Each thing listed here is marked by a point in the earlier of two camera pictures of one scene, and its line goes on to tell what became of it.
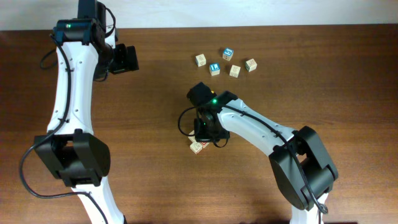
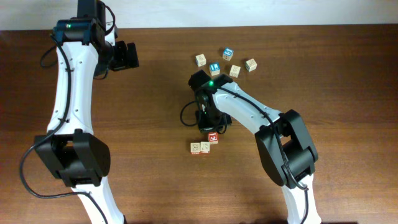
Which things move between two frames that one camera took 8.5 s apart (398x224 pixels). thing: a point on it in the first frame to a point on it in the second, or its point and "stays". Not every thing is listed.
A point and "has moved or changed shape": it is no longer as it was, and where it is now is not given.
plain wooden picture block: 196,147 to 204,147
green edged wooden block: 250,65 stays
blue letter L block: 214,68 stays
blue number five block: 227,53 stays
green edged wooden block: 192,138 to 195,148
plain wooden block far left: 200,60 stays
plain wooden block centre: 235,71 stays
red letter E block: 204,144 has moved or changed shape
